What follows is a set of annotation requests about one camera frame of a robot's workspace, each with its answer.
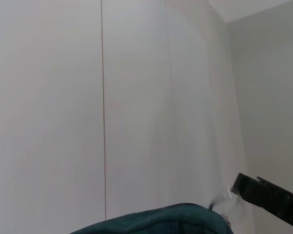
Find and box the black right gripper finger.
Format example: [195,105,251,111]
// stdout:
[230,172,293,232]

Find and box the dark teal insulated lunch bag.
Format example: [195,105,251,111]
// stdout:
[69,202,233,234]

